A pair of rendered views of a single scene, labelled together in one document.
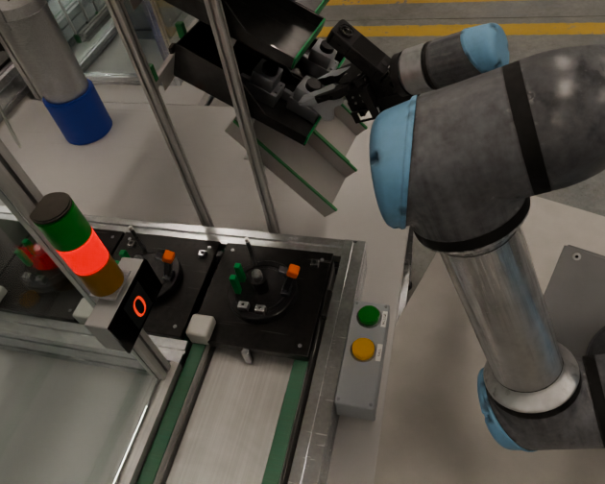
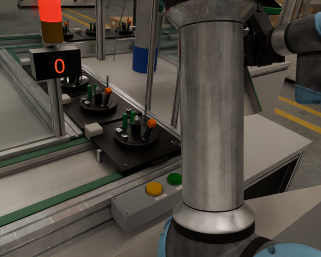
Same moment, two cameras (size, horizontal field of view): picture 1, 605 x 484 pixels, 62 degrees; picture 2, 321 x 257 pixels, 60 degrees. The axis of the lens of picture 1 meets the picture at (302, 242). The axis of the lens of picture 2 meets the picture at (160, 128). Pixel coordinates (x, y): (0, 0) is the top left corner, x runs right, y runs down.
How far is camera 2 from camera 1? 0.46 m
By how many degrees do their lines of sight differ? 28
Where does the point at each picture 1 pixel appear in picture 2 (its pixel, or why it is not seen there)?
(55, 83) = (141, 36)
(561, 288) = (308, 226)
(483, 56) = not seen: outside the picture
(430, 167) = not seen: outside the picture
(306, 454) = (69, 207)
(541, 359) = (210, 172)
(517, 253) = (220, 40)
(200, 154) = not seen: hidden behind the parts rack
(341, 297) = (171, 164)
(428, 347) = not seen: hidden behind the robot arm
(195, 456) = (31, 176)
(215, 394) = (70, 162)
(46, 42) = (148, 18)
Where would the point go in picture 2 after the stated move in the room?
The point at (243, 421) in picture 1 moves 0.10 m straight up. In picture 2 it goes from (67, 180) to (63, 151)
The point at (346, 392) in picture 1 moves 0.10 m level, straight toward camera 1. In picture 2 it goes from (122, 199) to (91, 225)
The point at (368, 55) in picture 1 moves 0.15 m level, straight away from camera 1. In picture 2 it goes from (262, 23) to (284, 19)
